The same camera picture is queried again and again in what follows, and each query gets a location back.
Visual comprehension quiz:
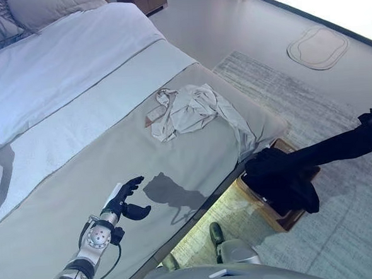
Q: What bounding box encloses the white duvet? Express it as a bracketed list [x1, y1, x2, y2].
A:
[0, 0, 175, 221]

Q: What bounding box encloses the green right robot foot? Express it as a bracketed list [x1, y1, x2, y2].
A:
[209, 221, 227, 256]

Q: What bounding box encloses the brown wicker basket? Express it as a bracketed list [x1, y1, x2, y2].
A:
[231, 135, 325, 235]

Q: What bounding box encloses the small grey floor mat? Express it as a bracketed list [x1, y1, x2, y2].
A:
[286, 23, 352, 74]

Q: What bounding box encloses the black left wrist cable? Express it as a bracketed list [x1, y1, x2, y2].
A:
[77, 221, 124, 279]

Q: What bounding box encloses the pink patterned cloth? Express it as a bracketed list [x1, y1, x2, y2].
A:
[142, 87, 182, 129]

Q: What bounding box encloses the bed with grey bedspread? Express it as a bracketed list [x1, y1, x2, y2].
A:
[0, 0, 298, 279]

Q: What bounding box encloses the small white chest label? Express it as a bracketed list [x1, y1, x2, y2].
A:
[209, 268, 236, 278]

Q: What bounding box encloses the brown wooden nightstand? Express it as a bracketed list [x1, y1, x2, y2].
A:
[129, 0, 169, 16]

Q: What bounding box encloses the beige garment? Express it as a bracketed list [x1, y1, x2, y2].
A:
[148, 80, 259, 163]

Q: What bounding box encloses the silver right robot leg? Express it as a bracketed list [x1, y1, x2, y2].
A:
[216, 237, 262, 267]

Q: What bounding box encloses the white flat sheet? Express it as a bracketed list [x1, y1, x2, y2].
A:
[0, 36, 207, 227]

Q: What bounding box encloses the black garment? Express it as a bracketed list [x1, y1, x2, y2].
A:
[240, 120, 372, 218]

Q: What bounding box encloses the grey textured area rug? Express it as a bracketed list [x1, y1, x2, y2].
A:
[149, 42, 372, 279]

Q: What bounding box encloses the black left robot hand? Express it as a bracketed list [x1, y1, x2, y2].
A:
[98, 175, 153, 223]

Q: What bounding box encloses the grey bed pillow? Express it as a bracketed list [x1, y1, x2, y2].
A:
[6, 0, 109, 34]

